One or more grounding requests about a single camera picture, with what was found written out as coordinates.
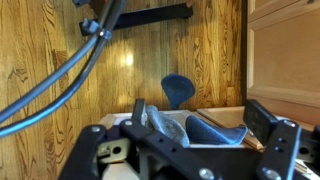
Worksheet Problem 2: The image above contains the dark robot cable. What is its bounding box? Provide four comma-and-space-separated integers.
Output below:
0, 0, 118, 124
0, 0, 128, 139

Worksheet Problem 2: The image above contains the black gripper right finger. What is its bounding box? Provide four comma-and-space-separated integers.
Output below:
243, 99, 320, 180

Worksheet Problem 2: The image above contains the black stand foot bar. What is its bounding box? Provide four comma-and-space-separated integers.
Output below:
79, 3, 195, 37

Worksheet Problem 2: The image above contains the narrow wooden cabinet door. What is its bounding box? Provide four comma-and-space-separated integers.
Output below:
246, 0, 320, 126

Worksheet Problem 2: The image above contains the dark blue terry cloth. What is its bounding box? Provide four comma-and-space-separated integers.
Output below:
161, 73, 250, 146

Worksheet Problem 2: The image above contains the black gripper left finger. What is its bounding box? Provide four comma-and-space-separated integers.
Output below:
58, 98, 221, 180

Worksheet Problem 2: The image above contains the black cable clip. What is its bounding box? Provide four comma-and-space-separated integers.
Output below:
81, 18, 113, 42

